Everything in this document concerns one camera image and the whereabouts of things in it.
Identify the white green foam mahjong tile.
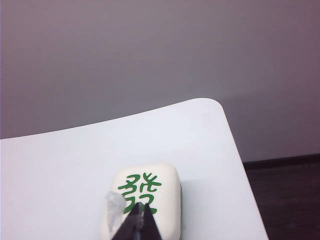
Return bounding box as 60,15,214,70
99,162,184,240

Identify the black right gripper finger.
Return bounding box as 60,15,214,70
107,202,142,240

